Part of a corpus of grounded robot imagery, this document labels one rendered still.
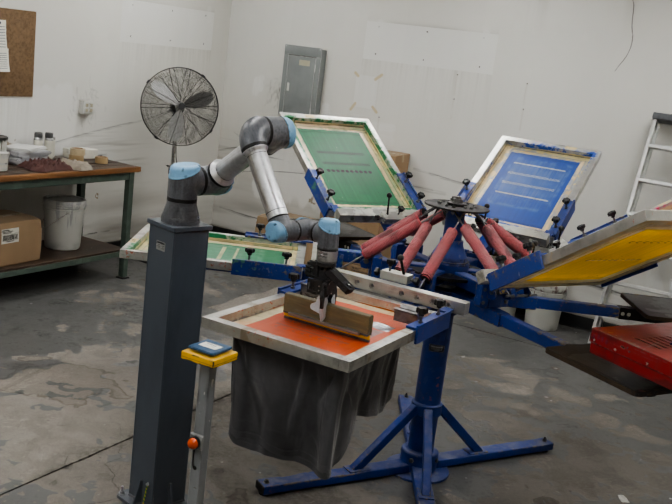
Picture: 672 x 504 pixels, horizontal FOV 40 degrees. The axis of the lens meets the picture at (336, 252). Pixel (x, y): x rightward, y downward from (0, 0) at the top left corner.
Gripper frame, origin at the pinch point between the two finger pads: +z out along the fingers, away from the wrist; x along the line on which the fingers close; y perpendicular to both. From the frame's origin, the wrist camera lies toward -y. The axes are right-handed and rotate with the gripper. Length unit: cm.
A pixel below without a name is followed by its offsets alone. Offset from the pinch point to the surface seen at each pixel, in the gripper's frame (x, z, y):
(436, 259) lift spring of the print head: -79, -11, -7
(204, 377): 52, 12, 14
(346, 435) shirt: 12.1, 35.8, -18.2
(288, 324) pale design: 5.3, 4.2, 12.5
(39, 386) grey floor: -56, 93, 201
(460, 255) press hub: -109, -8, -6
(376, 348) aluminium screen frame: 13.9, 2.0, -27.2
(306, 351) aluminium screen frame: 32.6, 2.2, -11.5
